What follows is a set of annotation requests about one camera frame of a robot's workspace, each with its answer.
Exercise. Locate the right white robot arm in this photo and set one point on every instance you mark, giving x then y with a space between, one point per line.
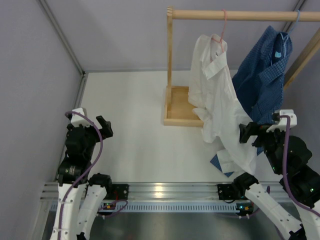
288 156

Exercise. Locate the wooden clothes rack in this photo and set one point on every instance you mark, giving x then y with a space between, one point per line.
177 109

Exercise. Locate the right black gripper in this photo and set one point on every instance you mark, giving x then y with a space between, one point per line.
251 130

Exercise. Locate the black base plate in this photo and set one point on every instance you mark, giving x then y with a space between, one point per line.
117 192
230 193

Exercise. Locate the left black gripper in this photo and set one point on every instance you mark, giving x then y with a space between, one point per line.
106 130

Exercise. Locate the white shirt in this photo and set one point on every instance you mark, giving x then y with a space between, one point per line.
215 102

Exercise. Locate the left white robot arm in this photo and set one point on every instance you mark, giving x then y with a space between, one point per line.
79 194

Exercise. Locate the blue checked shirt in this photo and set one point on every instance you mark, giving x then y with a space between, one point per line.
259 85

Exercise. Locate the aluminium mounting rail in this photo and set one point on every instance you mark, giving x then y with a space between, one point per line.
173 191

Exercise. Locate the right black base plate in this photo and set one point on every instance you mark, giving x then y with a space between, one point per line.
230 193

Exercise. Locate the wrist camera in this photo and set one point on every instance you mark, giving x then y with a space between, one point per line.
77 120
282 118

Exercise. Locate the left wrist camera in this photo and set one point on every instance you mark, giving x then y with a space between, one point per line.
77 120

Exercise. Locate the pink wire hanger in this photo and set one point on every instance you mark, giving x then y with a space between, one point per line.
221 32

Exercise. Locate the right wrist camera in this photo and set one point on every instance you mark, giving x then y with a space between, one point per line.
282 118

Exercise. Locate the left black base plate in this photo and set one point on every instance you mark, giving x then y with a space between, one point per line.
117 192

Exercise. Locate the slotted grey cable duct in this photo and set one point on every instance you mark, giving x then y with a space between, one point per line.
175 207

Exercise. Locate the blue wire hanger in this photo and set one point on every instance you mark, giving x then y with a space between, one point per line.
281 48

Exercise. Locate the aluminium corner post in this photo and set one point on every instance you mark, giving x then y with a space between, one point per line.
62 37

